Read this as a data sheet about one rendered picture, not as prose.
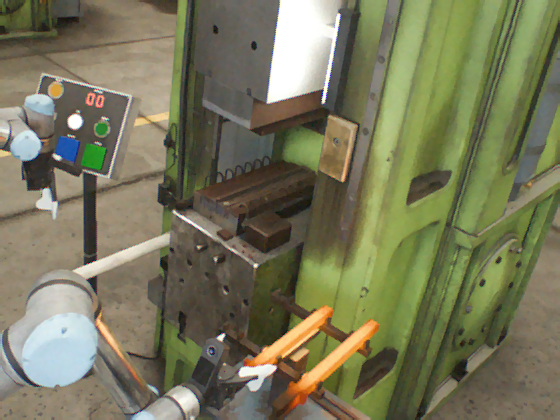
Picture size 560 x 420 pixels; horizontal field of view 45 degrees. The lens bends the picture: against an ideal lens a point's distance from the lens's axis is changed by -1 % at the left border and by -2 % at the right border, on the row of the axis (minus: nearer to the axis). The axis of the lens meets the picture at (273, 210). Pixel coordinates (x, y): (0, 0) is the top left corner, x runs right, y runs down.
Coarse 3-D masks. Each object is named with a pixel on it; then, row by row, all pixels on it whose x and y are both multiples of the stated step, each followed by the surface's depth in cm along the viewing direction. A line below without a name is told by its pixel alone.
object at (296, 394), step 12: (372, 324) 177; (360, 336) 172; (336, 348) 166; (348, 348) 167; (324, 360) 162; (336, 360) 163; (312, 372) 158; (324, 372) 158; (300, 384) 154; (312, 384) 155; (288, 396) 149; (300, 396) 152; (276, 408) 145; (288, 408) 151
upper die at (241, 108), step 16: (208, 80) 196; (208, 96) 198; (224, 96) 193; (240, 96) 189; (304, 96) 203; (320, 96) 209; (224, 112) 195; (240, 112) 191; (256, 112) 189; (272, 112) 195; (288, 112) 200; (304, 112) 206
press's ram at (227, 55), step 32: (224, 0) 182; (256, 0) 175; (288, 0) 171; (320, 0) 181; (224, 32) 186; (256, 32) 178; (288, 32) 177; (320, 32) 187; (224, 64) 190; (256, 64) 181; (288, 64) 183; (320, 64) 193; (256, 96) 185; (288, 96) 189
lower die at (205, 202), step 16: (240, 176) 229; (256, 176) 228; (272, 176) 229; (304, 176) 231; (208, 192) 215; (224, 192) 215; (256, 192) 216; (288, 192) 221; (208, 208) 213; (224, 208) 208; (240, 208) 208; (256, 208) 210; (272, 208) 216; (224, 224) 210
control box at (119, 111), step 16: (48, 80) 225; (64, 80) 224; (48, 96) 225; (64, 96) 224; (80, 96) 223; (96, 96) 221; (112, 96) 221; (128, 96) 219; (64, 112) 224; (80, 112) 222; (96, 112) 221; (112, 112) 220; (128, 112) 220; (64, 128) 223; (80, 128) 222; (112, 128) 220; (128, 128) 223; (80, 144) 222; (96, 144) 221; (112, 144) 220; (128, 144) 226; (80, 160) 222; (112, 160) 219; (112, 176) 221
